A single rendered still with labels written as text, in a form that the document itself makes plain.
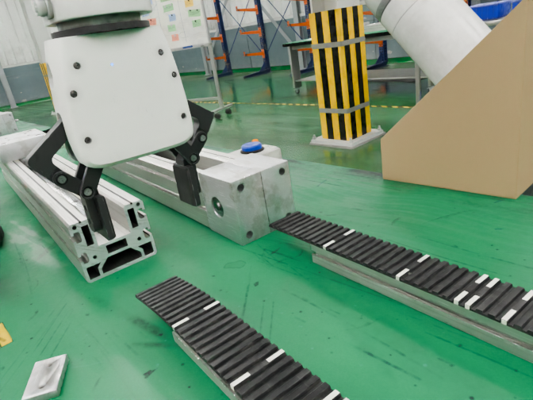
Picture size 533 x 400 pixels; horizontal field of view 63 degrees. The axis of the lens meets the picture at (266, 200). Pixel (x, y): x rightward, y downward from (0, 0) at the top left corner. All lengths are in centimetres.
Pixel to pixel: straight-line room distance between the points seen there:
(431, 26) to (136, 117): 58
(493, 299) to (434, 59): 50
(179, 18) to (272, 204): 577
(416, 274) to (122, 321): 32
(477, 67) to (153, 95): 44
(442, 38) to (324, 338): 55
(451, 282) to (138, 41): 34
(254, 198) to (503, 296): 33
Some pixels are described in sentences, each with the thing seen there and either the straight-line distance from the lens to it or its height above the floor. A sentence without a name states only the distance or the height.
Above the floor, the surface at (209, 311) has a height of 81.
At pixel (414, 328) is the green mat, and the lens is 43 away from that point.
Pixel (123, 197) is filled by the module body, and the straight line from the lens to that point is 65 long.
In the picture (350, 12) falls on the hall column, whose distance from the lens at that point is 381.
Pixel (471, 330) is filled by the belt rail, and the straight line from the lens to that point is 43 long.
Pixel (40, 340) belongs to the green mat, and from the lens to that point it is 55.
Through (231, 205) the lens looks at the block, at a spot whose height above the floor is 84.
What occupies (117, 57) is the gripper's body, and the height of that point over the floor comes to 105.
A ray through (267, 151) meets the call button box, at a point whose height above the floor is 84.
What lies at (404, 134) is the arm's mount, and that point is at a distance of 73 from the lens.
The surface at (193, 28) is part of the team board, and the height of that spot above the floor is 119.
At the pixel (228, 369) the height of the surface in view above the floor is 81.
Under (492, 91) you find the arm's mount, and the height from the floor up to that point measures 93.
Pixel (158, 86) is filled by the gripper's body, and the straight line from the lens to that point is 37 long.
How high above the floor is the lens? 105
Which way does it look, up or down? 21 degrees down
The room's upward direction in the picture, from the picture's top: 10 degrees counter-clockwise
